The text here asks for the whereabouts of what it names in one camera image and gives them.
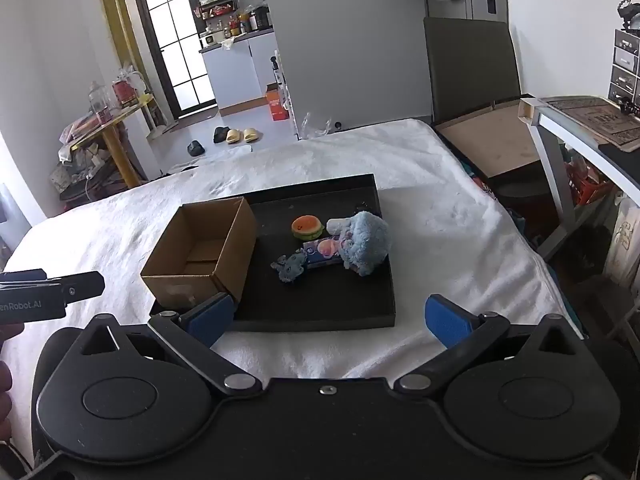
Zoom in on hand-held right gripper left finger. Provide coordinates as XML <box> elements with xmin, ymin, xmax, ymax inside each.
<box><xmin>75</xmin><ymin>292</ymin><xmax>263</xmax><ymax>396</ymax></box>

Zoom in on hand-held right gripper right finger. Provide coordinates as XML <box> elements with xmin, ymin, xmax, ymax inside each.
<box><xmin>394</xmin><ymin>295</ymin><xmax>586</xmax><ymax>394</ymax></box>

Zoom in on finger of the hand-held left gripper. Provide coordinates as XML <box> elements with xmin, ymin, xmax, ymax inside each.
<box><xmin>0</xmin><ymin>269</ymin><xmax>106</xmax><ymax>304</ymax></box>

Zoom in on brown cardboard box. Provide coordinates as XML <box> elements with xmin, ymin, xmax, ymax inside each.
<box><xmin>140</xmin><ymin>197</ymin><xmax>258</xmax><ymax>311</ymax></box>

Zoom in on small grey-blue plush toy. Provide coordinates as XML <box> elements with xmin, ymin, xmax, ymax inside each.
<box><xmin>271</xmin><ymin>253</ymin><xmax>307</xmax><ymax>285</ymax></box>

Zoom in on light blue fluffy plush toy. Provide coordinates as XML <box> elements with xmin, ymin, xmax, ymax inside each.
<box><xmin>326</xmin><ymin>211</ymin><xmax>392</xmax><ymax>277</ymax></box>

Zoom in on black tray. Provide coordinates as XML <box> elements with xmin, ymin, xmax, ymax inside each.
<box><xmin>150</xmin><ymin>174</ymin><xmax>396</xmax><ymax>333</ymax></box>

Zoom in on purple soft packet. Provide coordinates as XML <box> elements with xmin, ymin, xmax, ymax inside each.
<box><xmin>302</xmin><ymin>237</ymin><xmax>351</xmax><ymax>268</ymax></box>

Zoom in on person's left hand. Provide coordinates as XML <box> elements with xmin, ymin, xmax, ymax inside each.
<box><xmin>0</xmin><ymin>322</ymin><xmax>26</xmax><ymax>441</ymax></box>

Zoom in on clutter pile under table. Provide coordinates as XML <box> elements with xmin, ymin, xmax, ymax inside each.
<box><xmin>49</xmin><ymin>140</ymin><xmax>126</xmax><ymax>202</ymax></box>

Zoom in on burger plush toy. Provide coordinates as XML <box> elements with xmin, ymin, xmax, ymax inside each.
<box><xmin>291</xmin><ymin>215</ymin><xmax>325</xmax><ymax>241</ymax></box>

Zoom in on yellow round table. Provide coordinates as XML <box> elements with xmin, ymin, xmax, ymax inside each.
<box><xmin>70</xmin><ymin>92</ymin><xmax>156</xmax><ymax>188</ymax></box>

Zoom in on white bed blanket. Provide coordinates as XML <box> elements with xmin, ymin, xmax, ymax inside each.
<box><xmin>0</xmin><ymin>119</ymin><xmax>583</xmax><ymax>461</ymax></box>

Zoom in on orange plastic bag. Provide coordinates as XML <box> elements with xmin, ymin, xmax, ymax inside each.
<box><xmin>61</xmin><ymin>112</ymin><xmax>106</xmax><ymax>145</ymax></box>

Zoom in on clear glass jar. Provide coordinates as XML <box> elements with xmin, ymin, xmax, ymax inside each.
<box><xmin>89</xmin><ymin>81</ymin><xmax>111</xmax><ymax>123</ymax></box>

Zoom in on brown flat board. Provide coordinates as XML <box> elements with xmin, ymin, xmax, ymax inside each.
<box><xmin>435</xmin><ymin>100</ymin><xmax>543</xmax><ymax>178</ymax></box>

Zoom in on white printed bag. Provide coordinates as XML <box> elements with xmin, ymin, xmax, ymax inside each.
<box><xmin>600</xmin><ymin>195</ymin><xmax>640</xmax><ymax>286</ymax></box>

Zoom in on red items under desk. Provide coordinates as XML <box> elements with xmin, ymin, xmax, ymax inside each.
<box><xmin>565</xmin><ymin>160</ymin><xmax>615</xmax><ymax>207</ymax></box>

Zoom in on red jar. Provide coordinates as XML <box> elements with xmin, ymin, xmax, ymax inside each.
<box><xmin>112</xmin><ymin>72</ymin><xmax>139</xmax><ymax>108</ymax></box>

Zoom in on clear plastic bag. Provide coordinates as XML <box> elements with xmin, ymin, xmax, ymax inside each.
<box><xmin>297</xmin><ymin>112</ymin><xmax>333</xmax><ymax>139</ymax></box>

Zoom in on orange carton box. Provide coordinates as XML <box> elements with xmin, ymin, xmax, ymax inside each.
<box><xmin>265</xmin><ymin>84</ymin><xmax>291</xmax><ymax>121</ymax></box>

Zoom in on white desk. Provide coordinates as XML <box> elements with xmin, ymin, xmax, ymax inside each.
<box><xmin>517</xmin><ymin>95</ymin><xmax>640</xmax><ymax>261</ymax></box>

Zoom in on narrow white rack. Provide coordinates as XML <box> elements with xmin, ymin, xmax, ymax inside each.
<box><xmin>271</xmin><ymin>50</ymin><xmax>297</xmax><ymax>113</ymax></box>

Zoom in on white kitchen base cabinet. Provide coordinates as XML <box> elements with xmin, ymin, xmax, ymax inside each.
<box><xmin>200</xmin><ymin>30</ymin><xmax>278</xmax><ymax>111</ymax></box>

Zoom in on brown patterned desk mat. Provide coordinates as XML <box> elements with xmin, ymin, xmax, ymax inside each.
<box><xmin>545</xmin><ymin>96</ymin><xmax>640</xmax><ymax>153</ymax></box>

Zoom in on dark grey chair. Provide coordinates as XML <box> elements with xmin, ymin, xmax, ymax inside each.
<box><xmin>424</xmin><ymin>16</ymin><xmax>551</xmax><ymax>201</ymax></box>

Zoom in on dark framed glass door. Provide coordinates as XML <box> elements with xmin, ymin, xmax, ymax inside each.
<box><xmin>132</xmin><ymin>0</ymin><xmax>218</xmax><ymax>118</ymax></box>

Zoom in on grey drawer organizer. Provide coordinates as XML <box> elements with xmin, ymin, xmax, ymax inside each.
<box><xmin>607</xmin><ymin>27</ymin><xmax>640</xmax><ymax>107</ymax></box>

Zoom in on black ornament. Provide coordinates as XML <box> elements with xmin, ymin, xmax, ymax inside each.
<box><xmin>617</xmin><ymin>0</ymin><xmax>640</xmax><ymax>36</ymax></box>

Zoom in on kitchen wall shelf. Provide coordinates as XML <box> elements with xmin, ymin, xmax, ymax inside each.
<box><xmin>197</xmin><ymin>0</ymin><xmax>238</xmax><ymax>22</ymax></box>

